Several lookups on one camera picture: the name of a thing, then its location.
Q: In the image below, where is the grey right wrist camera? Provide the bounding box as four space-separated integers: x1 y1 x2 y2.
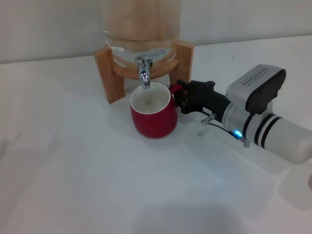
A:
225 64 287 117

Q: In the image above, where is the glass water dispenser jar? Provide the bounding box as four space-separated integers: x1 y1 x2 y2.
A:
101 0 182 75

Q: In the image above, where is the wooden dispenser stand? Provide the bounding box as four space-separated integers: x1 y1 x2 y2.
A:
94 40 195 104

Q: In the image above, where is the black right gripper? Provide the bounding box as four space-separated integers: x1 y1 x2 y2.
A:
174 79 232 123

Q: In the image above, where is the chrome faucet with lever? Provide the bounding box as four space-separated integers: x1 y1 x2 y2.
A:
135 55 154 90

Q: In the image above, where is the red cup white inside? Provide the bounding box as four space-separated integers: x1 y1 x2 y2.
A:
129 82 184 139

